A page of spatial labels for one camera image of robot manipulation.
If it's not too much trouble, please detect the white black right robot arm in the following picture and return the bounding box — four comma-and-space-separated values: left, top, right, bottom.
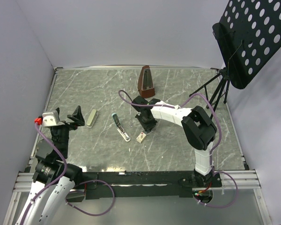
132, 96, 217, 187

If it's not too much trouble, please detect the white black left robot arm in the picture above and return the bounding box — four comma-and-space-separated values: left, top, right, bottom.
16, 106, 85, 225

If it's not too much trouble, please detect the white staple box sleeve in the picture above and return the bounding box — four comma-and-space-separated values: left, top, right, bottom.
136, 132, 147, 143

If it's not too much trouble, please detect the brown wooden metronome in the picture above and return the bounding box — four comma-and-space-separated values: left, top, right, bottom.
138, 66, 155, 98

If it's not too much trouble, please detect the black perforated music stand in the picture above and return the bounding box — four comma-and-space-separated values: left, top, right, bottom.
189, 0, 281, 127

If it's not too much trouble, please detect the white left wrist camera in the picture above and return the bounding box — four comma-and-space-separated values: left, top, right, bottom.
34, 110, 64, 128

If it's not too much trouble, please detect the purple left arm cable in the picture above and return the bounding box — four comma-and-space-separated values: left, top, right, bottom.
17, 123, 115, 225

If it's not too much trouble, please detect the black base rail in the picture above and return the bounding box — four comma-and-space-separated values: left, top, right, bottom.
74, 171, 222, 200

